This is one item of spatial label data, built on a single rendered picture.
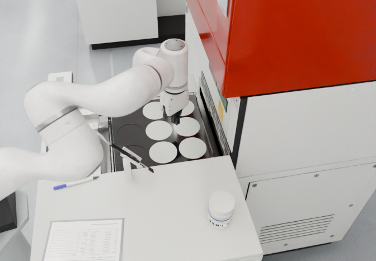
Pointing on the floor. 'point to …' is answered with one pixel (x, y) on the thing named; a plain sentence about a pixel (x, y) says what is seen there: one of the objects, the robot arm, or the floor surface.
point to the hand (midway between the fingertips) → (175, 118)
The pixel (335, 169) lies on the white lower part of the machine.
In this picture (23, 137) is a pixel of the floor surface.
